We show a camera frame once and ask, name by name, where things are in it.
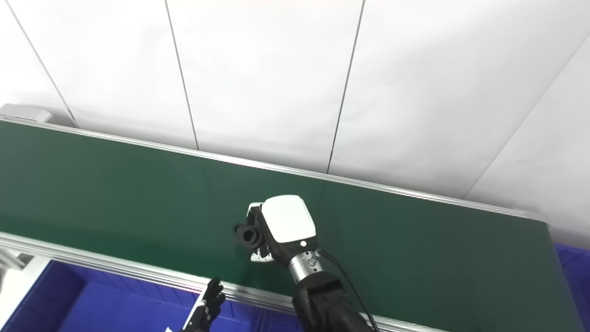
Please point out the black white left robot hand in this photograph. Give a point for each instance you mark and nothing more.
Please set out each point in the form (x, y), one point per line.
(207, 306)

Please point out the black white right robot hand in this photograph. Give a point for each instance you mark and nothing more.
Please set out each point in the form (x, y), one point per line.
(288, 221)

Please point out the black flanged metal part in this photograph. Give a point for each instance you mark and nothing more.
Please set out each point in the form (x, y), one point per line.
(249, 236)

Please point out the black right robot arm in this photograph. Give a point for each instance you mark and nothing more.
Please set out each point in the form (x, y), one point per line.
(322, 304)

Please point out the blue plastic bin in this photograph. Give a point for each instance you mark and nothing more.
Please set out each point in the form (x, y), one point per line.
(110, 310)
(576, 276)
(281, 323)

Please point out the grey conveyor motor box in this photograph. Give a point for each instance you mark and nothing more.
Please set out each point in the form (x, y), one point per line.
(23, 113)

